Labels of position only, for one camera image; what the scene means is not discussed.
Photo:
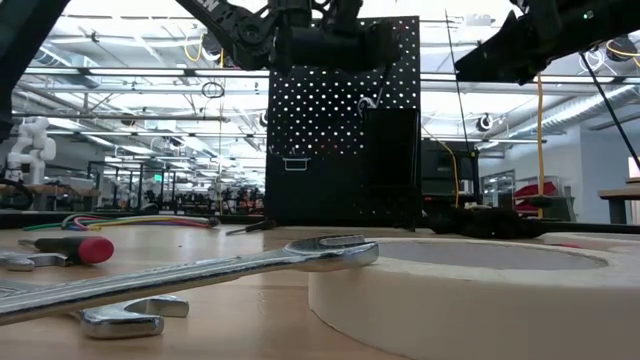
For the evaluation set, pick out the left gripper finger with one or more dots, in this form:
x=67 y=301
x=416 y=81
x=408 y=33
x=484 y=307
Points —
x=385 y=35
x=384 y=55

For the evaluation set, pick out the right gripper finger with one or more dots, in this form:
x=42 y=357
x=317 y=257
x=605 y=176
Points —
x=510 y=70
x=495 y=45

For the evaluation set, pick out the chrome ended tool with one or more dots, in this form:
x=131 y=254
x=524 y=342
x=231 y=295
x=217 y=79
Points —
x=364 y=101

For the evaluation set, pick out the silver combination wrench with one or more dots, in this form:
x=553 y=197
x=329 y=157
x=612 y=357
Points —
x=325 y=255
x=20 y=262
x=120 y=322

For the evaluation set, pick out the black screwdriver with red cap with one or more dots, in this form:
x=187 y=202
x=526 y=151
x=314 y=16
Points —
x=95 y=250

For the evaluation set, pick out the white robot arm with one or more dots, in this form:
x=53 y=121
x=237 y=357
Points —
x=35 y=150

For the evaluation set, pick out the black perforated peg board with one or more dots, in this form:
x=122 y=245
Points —
x=310 y=125

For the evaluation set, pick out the black equipment cabinet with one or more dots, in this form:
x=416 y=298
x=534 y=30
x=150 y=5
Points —
x=440 y=170

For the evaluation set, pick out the red storage bins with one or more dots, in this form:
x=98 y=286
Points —
x=537 y=190

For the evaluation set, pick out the black round base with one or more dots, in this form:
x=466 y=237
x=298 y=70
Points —
x=540 y=201

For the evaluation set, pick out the black lumpy bundle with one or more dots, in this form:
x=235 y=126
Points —
x=490 y=222

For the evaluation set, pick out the wooden side table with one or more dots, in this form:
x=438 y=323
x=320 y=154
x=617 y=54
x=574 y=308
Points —
x=620 y=192

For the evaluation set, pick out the wooden workbench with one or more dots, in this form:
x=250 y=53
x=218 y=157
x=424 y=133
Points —
x=60 y=191

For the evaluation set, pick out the black aluminium table frame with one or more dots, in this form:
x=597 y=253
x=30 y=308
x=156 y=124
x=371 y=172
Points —
x=245 y=215

